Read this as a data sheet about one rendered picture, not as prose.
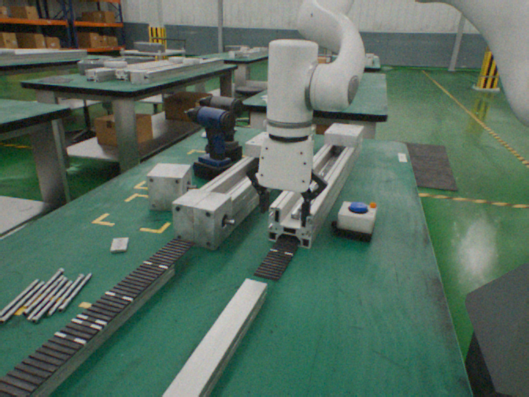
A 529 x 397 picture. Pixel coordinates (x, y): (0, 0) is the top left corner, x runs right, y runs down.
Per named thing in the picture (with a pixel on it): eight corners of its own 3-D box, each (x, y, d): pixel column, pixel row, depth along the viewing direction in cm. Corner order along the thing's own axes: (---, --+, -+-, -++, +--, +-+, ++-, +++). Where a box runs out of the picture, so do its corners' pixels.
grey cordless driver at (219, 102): (233, 163, 141) (233, 101, 132) (190, 153, 150) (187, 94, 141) (245, 158, 147) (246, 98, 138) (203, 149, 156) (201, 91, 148)
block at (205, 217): (224, 252, 85) (224, 213, 81) (174, 241, 89) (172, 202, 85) (241, 234, 93) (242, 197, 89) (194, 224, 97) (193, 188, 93)
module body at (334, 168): (310, 249, 88) (313, 213, 84) (268, 239, 91) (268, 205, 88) (360, 153, 157) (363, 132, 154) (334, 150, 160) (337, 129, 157)
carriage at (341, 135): (354, 155, 135) (356, 135, 132) (322, 151, 138) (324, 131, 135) (360, 144, 149) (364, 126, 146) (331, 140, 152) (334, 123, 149)
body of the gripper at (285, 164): (256, 131, 72) (254, 188, 77) (310, 137, 69) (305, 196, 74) (269, 123, 79) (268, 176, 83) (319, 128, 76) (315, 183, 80)
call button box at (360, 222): (370, 243, 91) (374, 218, 89) (327, 235, 94) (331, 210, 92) (374, 228, 98) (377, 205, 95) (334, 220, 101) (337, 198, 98)
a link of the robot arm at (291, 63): (323, 117, 74) (279, 112, 78) (331, 40, 69) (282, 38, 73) (305, 126, 68) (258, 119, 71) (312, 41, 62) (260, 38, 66)
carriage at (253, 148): (278, 169, 119) (279, 147, 116) (244, 164, 122) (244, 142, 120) (293, 155, 133) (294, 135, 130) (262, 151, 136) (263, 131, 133)
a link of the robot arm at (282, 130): (257, 120, 71) (257, 136, 72) (305, 125, 68) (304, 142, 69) (272, 112, 78) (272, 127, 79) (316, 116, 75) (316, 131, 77)
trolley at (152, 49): (164, 122, 541) (159, 41, 502) (127, 119, 549) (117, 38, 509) (190, 109, 635) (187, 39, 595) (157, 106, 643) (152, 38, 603)
